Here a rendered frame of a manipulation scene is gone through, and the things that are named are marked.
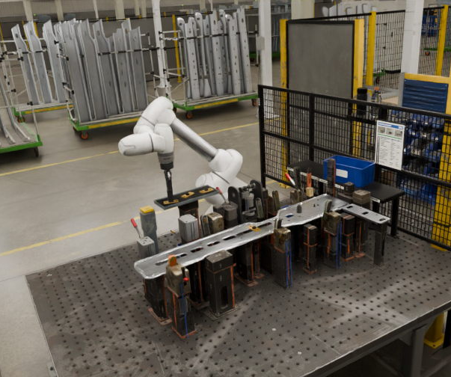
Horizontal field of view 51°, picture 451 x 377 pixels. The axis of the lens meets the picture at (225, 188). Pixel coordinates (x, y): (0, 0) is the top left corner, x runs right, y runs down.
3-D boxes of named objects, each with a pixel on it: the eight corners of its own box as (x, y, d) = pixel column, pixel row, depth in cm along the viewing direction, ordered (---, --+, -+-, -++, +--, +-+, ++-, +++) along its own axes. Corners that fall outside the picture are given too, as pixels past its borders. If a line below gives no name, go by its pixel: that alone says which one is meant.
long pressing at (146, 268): (149, 283, 221) (149, 280, 221) (130, 264, 239) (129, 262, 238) (352, 205, 290) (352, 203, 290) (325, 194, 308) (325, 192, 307)
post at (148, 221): (152, 283, 274) (143, 215, 258) (147, 278, 280) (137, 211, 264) (164, 279, 277) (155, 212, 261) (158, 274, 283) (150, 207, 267)
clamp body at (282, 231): (283, 291, 259) (283, 235, 246) (270, 281, 269) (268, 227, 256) (296, 285, 264) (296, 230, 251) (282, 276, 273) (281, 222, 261)
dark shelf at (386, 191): (382, 204, 286) (382, 200, 285) (285, 169, 356) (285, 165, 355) (405, 195, 297) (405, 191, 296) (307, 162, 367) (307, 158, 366)
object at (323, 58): (363, 218, 495) (374, 17, 422) (354, 222, 489) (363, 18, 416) (287, 183, 605) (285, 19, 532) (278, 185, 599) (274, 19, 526)
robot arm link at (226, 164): (224, 183, 338) (242, 158, 339) (232, 186, 322) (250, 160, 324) (137, 117, 311) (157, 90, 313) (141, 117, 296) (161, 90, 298)
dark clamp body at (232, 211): (231, 270, 283) (227, 212, 269) (219, 262, 293) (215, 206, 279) (245, 264, 288) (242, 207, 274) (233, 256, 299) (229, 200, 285)
